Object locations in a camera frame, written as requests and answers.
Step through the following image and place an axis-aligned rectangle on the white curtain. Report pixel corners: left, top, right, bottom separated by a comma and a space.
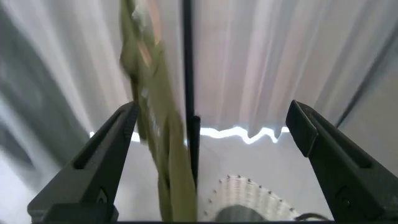
0, 0, 398, 147

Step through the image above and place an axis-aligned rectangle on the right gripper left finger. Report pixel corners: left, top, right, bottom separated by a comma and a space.
27, 101, 140, 223

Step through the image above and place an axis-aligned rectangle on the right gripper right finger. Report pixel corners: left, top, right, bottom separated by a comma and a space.
285, 99, 398, 223

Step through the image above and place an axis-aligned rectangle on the green long-sleeved shirt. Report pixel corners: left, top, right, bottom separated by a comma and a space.
119, 0, 198, 222

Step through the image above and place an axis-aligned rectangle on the pink clothes hanger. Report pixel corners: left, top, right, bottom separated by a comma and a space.
136, 0, 162, 68

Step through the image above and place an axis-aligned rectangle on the white laundry basket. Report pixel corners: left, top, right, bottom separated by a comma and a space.
198, 174, 330, 222

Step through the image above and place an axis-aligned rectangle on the black clothes rack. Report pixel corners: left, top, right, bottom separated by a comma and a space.
182, 0, 201, 187

